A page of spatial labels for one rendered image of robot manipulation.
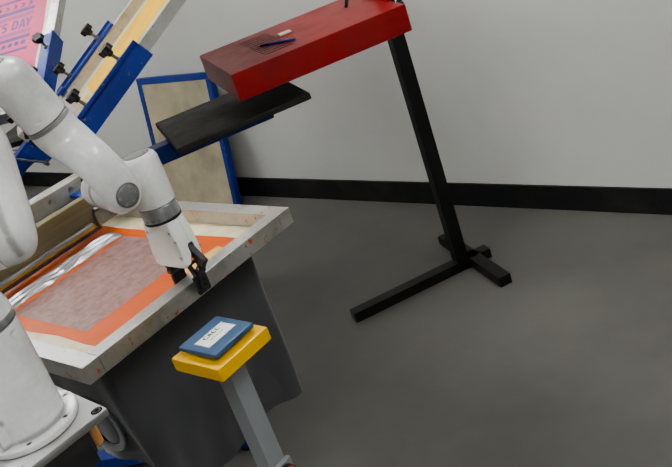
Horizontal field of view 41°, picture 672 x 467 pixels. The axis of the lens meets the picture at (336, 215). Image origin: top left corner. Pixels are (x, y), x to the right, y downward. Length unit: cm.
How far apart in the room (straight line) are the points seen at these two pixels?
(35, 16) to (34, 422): 268
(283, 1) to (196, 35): 68
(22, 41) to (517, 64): 190
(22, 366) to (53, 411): 8
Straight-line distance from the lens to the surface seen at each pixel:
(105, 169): 160
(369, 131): 415
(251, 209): 202
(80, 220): 232
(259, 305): 204
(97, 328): 187
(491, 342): 307
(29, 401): 120
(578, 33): 341
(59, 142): 162
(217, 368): 155
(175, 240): 172
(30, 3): 381
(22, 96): 159
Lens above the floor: 172
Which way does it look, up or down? 23 degrees down
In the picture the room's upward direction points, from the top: 19 degrees counter-clockwise
